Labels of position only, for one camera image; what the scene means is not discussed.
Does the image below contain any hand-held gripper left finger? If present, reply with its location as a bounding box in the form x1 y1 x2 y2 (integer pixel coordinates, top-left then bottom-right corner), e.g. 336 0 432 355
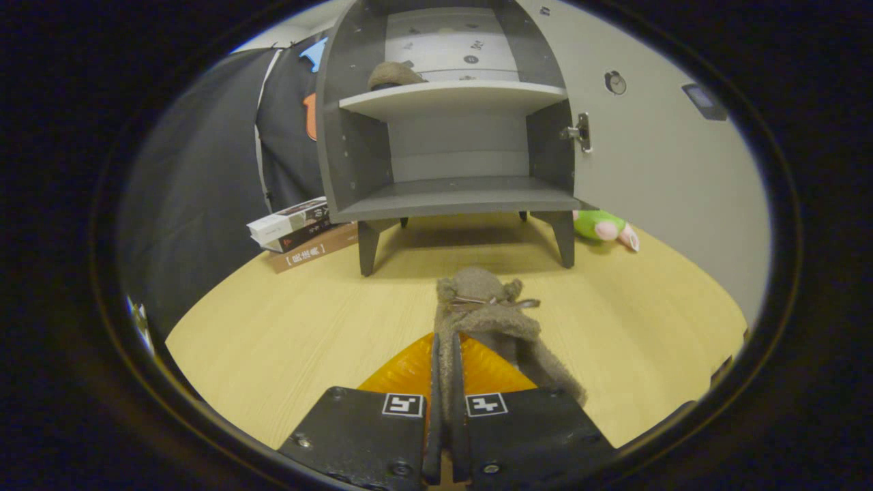
278 332 443 486

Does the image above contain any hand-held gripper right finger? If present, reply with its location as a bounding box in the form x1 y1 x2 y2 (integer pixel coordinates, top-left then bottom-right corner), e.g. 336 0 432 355
450 332 618 486

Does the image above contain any brown fuzzy shoe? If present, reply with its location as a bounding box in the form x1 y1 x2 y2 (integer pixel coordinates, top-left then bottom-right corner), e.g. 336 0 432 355
434 267 589 423
368 61 427 91

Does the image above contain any grey shoe cabinet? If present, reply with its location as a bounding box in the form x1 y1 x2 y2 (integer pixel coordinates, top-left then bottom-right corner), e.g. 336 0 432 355
315 0 580 277

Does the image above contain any beige shoe cabinet door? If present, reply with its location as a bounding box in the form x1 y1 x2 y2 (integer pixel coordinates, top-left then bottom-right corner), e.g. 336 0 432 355
515 0 771 328

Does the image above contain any metal door hinge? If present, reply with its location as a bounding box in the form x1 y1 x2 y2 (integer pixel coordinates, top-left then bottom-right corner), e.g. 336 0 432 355
559 113 593 154

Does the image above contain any brown book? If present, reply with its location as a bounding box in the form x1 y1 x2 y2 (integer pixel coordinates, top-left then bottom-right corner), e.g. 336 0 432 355
266 225 360 275

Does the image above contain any black book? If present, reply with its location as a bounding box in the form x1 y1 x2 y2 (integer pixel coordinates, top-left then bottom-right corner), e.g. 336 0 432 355
263 217 338 254

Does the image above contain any green and pink plush toy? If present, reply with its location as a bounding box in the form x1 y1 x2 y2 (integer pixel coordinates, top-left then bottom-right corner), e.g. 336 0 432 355
573 209 640 253

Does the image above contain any black backdrop cloth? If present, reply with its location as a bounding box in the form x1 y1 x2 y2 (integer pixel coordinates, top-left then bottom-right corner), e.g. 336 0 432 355
119 34 328 342

